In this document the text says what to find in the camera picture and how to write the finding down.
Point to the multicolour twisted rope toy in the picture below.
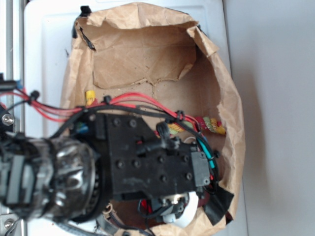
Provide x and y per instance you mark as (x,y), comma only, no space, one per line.
(136,99)

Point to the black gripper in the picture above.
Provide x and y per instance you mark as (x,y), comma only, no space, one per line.
(162,173)

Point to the white plastic bin lid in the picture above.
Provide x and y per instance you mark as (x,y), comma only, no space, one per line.
(47,36)

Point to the brown paper bag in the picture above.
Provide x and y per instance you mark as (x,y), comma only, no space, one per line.
(161,52)

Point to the aluminium frame rail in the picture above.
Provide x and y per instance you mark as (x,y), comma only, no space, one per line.
(11,65)

